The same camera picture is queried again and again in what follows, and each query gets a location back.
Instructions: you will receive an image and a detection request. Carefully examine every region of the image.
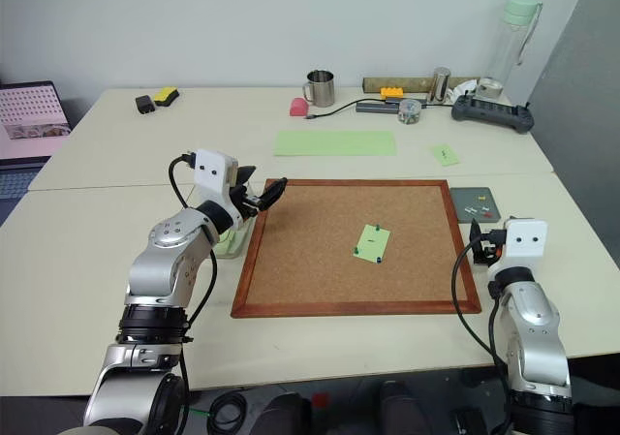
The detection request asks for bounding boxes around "clear plastic box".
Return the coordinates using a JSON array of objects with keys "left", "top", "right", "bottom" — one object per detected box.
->
[{"left": 187, "top": 182, "right": 254, "bottom": 261}]

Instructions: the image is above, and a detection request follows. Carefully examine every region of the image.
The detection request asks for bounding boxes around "steel mug with handle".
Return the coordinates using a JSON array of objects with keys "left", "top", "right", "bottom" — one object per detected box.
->
[{"left": 302, "top": 69, "right": 337, "bottom": 107}]

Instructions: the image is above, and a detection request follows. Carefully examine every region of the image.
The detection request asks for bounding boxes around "black usb cable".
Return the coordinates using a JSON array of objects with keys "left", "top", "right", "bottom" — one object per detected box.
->
[{"left": 303, "top": 99, "right": 370, "bottom": 121}]

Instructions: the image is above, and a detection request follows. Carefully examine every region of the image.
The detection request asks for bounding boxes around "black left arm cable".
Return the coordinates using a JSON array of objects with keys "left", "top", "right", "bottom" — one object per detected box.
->
[{"left": 168, "top": 151, "right": 218, "bottom": 435}]

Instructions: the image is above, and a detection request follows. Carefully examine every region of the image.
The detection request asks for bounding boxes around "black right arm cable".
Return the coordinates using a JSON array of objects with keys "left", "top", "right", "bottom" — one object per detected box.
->
[{"left": 449, "top": 229, "right": 515, "bottom": 435}]

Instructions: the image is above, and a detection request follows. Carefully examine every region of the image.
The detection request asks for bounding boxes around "coiled black floor cable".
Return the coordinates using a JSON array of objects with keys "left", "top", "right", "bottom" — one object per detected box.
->
[{"left": 206, "top": 389, "right": 249, "bottom": 430}]

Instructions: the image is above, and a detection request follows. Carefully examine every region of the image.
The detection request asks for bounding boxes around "long brown wooden strip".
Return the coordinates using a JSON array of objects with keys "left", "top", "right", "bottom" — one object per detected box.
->
[{"left": 361, "top": 76, "right": 481, "bottom": 94}]

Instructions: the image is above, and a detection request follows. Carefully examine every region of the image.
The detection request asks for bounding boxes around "small green sticky note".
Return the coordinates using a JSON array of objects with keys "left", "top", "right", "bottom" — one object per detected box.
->
[{"left": 353, "top": 225, "right": 392, "bottom": 264}]

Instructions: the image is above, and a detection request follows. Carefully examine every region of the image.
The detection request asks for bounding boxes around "clear bottle green lid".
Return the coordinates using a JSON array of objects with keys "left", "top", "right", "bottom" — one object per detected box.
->
[{"left": 476, "top": 0, "right": 544, "bottom": 100}]

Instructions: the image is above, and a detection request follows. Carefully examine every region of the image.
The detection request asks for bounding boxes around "laptop with pink screen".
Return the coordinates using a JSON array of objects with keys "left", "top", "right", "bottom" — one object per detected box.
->
[{"left": 0, "top": 79, "right": 74, "bottom": 200}]

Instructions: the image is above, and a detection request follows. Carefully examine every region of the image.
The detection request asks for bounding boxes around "dark rounded shape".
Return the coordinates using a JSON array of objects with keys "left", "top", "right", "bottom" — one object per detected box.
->
[
  {"left": 379, "top": 380, "right": 430, "bottom": 435},
  {"left": 250, "top": 390, "right": 317, "bottom": 435}
]

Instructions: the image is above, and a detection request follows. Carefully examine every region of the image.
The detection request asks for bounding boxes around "wood framed cork board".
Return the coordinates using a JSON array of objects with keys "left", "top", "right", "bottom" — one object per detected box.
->
[{"left": 231, "top": 178, "right": 482, "bottom": 320}]

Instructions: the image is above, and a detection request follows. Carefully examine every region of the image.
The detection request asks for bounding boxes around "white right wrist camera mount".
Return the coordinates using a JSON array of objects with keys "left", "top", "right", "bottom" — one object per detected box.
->
[{"left": 486, "top": 218, "right": 549, "bottom": 282}]

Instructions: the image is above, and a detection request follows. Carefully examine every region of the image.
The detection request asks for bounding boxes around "yellow black sponge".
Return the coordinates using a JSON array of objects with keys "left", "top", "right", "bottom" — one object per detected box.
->
[{"left": 151, "top": 85, "right": 181, "bottom": 108}]

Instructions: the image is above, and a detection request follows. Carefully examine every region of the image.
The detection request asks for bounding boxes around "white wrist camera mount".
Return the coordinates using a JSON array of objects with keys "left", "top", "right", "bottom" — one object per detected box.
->
[
  {"left": 486, "top": 218, "right": 549, "bottom": 282},
  {"left": 192, "top": 149, "right": 240, "bottom": 209}
]

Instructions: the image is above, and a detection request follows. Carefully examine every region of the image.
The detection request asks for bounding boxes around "grey usb hub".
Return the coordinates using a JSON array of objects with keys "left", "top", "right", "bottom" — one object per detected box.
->
[{"left": 355, "top": 99, "right": 402, "bottom": 114}]

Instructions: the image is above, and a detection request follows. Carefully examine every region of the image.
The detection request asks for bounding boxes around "grey tray with pushpins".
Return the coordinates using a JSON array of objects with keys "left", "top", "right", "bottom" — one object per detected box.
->
[{"left": 449, "top": 186, "right": 503, "bottom": 226}]

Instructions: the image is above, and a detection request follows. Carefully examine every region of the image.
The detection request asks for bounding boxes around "white crumpled paper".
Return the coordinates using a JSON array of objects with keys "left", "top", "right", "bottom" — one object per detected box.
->
[{"left": 448, "top": 79, "right": 481, "bottom": 102}]

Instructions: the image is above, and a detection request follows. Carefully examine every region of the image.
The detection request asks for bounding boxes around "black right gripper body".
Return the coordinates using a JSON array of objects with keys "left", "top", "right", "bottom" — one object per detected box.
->
[{"left": 471, "top": 233, "right": 506, "bottom": 267}]

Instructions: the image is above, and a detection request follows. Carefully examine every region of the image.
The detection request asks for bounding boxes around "grey partition panel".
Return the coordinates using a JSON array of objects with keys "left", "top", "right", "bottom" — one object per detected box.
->
[{"left": 526, "top": 0, "right": 620, "bottom": 262}]

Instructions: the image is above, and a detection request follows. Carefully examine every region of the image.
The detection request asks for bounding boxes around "small loose green note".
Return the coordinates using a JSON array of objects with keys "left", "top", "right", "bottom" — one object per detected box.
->
[{"left": 430, "top": 143, "right": 461, "bottom": 168}]

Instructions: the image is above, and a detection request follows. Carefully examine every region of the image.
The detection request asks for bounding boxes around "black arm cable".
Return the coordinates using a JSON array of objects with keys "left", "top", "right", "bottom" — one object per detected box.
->
[
  {"left": 449, "top": 229, "right": 515, "bottom": 435},
  {"left": 168, "top": 151, "right": 218, "bottom": 435}
]

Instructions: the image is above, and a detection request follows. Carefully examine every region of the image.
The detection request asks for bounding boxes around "grey remote controller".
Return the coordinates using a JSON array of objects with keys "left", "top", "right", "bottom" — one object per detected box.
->
[{"left": 450, "top": 90, "right": 536, "bottom": 136}]

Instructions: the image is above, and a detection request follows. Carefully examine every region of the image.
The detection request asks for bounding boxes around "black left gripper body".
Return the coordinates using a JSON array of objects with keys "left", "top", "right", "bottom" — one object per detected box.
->
[{"left": 230, "top": 181, "right": 267, "bottom": 224}]

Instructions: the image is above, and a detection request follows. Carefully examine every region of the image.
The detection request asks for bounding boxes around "large green paper sheet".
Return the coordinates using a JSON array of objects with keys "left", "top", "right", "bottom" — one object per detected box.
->
[{"left": 273, "top": 130, "right": 398, "bottom": 158}]

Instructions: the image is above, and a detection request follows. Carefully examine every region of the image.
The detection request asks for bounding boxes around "steel cylinder tumbler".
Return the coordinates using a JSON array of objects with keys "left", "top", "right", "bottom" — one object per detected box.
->
[{"left": 427, "top": 66, "right": 453, "bottom": 105}]

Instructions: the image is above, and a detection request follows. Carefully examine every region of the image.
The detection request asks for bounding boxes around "clear plastic round container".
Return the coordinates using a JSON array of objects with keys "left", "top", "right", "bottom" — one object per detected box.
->
[{"left": 397, "top": 98, "right": 421, "bottom": 126}]

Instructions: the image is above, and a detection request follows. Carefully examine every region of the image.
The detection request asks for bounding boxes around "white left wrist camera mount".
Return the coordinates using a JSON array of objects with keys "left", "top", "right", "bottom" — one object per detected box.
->
[{"left": 192, "top": 149, "right": 240, "bottom": 209}]

